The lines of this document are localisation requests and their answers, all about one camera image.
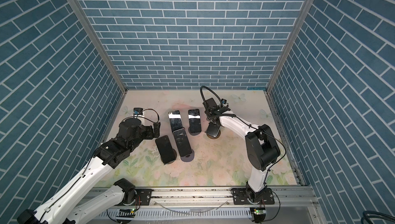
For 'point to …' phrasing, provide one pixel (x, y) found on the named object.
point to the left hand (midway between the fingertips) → (153, 123)
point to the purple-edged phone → (182, 142)
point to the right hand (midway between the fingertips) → (213, 116)
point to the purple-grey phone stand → (188, 157)
